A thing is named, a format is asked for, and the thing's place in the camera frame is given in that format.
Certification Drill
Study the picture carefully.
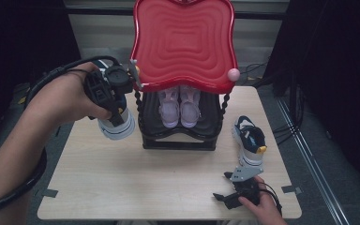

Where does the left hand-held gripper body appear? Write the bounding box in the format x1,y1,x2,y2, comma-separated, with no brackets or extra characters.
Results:
83,57,145,110

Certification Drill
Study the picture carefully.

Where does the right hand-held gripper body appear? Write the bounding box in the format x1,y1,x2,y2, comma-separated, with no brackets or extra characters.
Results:
224,166,264,210

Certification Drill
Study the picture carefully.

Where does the navy and white sneaker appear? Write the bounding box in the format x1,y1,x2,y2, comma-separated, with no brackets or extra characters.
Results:
231,115,268,171
93,59,136,141

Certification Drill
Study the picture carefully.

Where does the purple jelly sandal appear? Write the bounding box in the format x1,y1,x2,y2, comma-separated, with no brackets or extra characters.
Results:
179,85,202,129
157,86,181,129

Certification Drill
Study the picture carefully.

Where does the red and black shoe rack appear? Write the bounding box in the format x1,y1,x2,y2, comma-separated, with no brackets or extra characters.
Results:
127,0,242,152

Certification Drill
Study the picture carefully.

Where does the person's right hand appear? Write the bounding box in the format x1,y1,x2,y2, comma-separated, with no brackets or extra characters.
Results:
237,176,282,220

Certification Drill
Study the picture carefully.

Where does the person's left hand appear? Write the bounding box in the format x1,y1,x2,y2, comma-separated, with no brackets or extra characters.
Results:
27,62,113,128

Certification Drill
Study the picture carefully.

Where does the grey tape piece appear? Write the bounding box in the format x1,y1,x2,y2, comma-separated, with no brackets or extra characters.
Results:
41,188,59,199
280,185,304,195

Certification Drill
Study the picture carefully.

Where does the black horizontal bar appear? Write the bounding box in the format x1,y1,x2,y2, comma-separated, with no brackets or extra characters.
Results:
65,7,288,21

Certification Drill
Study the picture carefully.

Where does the black curtain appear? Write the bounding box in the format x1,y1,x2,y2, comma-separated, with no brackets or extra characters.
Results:
0,0,88,151
262,0,360,196

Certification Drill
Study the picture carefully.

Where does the right hand-held gripper black cable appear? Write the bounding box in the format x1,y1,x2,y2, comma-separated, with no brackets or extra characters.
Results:
259,182,284,217

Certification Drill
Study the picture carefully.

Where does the hand-held gripper black cable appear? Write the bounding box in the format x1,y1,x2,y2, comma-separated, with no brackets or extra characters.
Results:
0,55,121,219
259,182,284,217

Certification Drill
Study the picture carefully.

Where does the left hand-held gripper black cable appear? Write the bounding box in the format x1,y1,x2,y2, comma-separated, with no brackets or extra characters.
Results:
0,55,121,219

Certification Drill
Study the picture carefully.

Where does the black cable bundle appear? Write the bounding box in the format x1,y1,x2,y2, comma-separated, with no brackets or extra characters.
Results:
273,74,308,145

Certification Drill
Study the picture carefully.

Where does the black looped cable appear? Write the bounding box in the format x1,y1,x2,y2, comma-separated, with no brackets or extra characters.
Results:
239,61,270,86

